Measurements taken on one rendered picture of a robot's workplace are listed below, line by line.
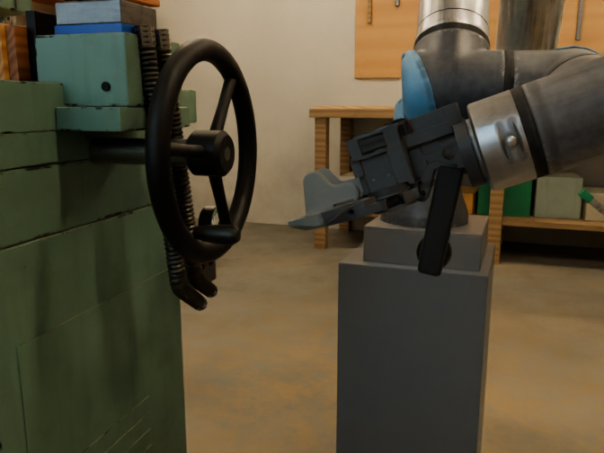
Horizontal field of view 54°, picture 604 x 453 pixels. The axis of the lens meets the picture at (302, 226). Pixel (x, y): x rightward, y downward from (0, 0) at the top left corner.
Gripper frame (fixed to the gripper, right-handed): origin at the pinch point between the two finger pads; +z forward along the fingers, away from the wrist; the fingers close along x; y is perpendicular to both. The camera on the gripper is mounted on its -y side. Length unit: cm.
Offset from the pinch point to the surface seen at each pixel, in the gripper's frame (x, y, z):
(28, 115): 2.8, 22.7, 27.0
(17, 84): 4.1, 26.0, 25.8
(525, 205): -291, -53, -26
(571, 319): -194, -89, -29
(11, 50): -4.0, 33.1, 31.6
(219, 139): -7.9, 13.0, 9.5
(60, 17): -4.9, 34.3, 23.3
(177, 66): -0.2, 21.6, 7.8
